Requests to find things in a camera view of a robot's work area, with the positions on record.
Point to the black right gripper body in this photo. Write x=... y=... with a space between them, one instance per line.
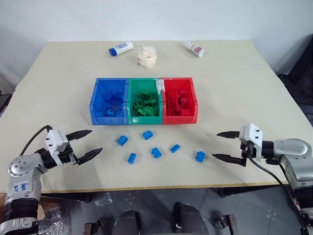
x=248 y=148

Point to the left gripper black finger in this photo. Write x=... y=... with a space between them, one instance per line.
x=79 y=134
x=89 y=154

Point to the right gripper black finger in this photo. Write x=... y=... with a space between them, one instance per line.
x=231 y=158
x=230 y=134

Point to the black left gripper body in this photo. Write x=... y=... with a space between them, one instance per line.
x=68 y=156

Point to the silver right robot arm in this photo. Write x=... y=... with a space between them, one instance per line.
x=293 y=151

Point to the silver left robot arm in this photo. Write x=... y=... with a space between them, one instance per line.
x=22 y=167

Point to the small blue toy brick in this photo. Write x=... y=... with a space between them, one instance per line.
x=147 y=135
x=132 y=158
x=175 y=148
x=122 y=140
x=200 y=156
x=110 y=113
x=156 y=153

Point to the blue plastic bin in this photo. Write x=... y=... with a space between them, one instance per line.
x=97 y=102

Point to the small clear plastic bag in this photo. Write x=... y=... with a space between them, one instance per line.
x=104 y=198

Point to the small red toy brick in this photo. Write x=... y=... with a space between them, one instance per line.
x=170 y=112
x=183 y=93
x=185 y=103
x=186 y=112

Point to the red plastic bin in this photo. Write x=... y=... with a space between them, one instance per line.
x=193 y=98

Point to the green plastic bin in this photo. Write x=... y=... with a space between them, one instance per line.
x=144 y=120

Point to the small green toy brick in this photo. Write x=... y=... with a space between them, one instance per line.
x=137 y=104
x=144 y=95
x=150 y=102

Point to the large clear plastic bag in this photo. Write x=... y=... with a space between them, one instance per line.
x=52 y=221

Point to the long red toy brick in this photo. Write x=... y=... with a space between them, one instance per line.
x=172 y=100

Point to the long green toy brick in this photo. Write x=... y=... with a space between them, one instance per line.
x=144 y=111

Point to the dark rounded grey shape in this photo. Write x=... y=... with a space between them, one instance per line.
x=189 y=220
x=128 y=224

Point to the torn white tape label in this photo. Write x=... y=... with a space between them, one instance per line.
x=159 y=85

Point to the white bottle with red label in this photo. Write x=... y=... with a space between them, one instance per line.
x=194 y=48

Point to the white bottle with blue cap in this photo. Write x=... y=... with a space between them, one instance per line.
x=122 y=47

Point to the crumpled white plastic bag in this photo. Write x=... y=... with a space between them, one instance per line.
x=146 y=56

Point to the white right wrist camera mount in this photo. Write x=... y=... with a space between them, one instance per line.
x=252 y=133

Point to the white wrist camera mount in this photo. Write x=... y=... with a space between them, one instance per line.
x=55 y=142
x=252 y=133

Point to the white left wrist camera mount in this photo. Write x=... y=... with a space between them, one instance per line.
x=55 y=142

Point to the black table frame bracket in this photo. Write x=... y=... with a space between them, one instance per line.
x=244 y=191
x=73 y=196

